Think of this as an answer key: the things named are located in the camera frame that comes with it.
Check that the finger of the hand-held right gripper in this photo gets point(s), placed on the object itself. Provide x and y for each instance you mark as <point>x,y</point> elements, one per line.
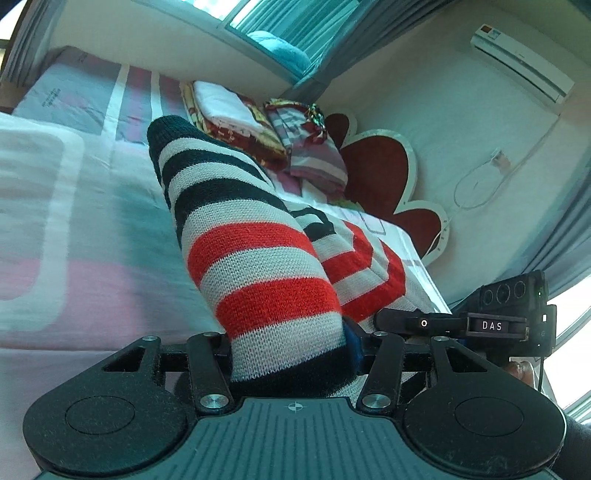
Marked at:
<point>425,323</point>

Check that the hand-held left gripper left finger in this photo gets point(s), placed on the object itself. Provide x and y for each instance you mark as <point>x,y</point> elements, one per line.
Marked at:
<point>207,364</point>

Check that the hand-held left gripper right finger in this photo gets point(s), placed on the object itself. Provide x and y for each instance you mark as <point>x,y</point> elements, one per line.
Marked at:
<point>354,348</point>

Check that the red black striped knit sweater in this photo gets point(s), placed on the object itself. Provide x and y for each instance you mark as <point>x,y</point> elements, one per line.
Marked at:
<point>258,258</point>

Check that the person's right hand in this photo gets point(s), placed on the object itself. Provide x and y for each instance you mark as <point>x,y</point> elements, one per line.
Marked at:
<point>521,371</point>

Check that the glass window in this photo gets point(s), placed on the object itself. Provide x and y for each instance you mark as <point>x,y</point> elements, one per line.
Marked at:
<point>249,14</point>
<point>575,341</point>

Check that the red lobed headboard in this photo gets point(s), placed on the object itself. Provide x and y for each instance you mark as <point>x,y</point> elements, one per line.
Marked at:
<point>374,170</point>

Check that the grey maroon striped pillow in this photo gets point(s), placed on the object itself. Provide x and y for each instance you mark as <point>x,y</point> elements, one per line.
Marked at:
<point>318,161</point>

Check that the white pink patterned bed sheet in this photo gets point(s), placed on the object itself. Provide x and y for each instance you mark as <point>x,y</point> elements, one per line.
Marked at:
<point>69,230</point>

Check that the red yellow floral folded blanket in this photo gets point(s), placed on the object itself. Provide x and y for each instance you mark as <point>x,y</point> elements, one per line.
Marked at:
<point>261,141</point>

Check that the white air conditioner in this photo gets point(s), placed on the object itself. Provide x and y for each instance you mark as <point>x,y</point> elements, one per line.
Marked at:
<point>521,60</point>

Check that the white folded blanket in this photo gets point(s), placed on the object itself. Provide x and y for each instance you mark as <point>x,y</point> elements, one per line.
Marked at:
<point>217,101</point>

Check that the grey curtain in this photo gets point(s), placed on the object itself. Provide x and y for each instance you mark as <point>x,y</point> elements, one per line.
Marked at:
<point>378,46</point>
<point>23,41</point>

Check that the grey striped bed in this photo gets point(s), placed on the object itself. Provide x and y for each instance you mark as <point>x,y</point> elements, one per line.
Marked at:
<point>78,97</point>

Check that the teal cushion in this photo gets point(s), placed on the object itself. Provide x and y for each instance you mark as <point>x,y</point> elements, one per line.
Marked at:
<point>281,50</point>

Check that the teal curtain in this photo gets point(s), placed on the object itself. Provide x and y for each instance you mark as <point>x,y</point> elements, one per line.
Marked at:
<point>323,27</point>

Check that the white wall socket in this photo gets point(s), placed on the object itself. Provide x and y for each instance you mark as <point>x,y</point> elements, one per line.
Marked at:
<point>499,159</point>

